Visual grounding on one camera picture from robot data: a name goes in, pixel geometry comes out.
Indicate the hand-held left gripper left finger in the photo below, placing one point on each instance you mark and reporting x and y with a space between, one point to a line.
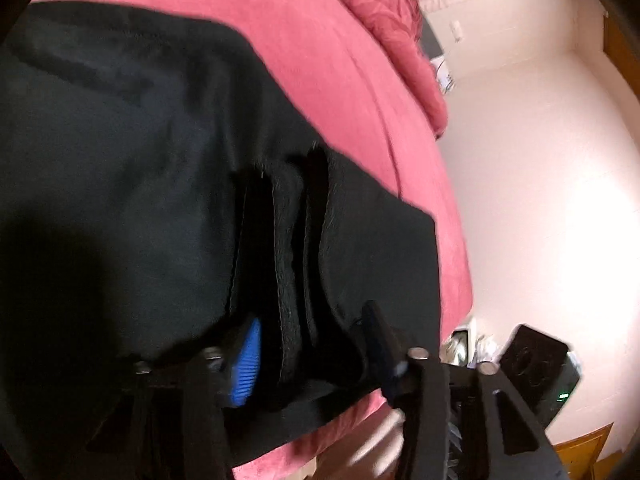
246 360

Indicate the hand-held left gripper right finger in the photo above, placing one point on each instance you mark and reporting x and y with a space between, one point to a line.
382 360

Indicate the black embroidered pants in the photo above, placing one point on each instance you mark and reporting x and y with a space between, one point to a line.
150 200

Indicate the black speaker box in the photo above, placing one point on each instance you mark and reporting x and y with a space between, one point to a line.
537 367

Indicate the wooden furniture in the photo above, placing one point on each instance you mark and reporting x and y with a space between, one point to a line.
585 452

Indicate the pink plush bed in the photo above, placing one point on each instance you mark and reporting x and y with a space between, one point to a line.
360 90

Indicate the white floral nightstand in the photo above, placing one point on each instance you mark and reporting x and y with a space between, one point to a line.
444 76

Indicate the grey headboard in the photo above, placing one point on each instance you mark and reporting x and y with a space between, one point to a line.
431 42

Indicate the pink duvet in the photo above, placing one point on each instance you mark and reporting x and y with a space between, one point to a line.
395 25

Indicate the wooden door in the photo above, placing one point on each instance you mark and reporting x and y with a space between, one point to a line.
622 60

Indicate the white wall socket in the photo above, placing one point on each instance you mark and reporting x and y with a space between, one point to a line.
456 30

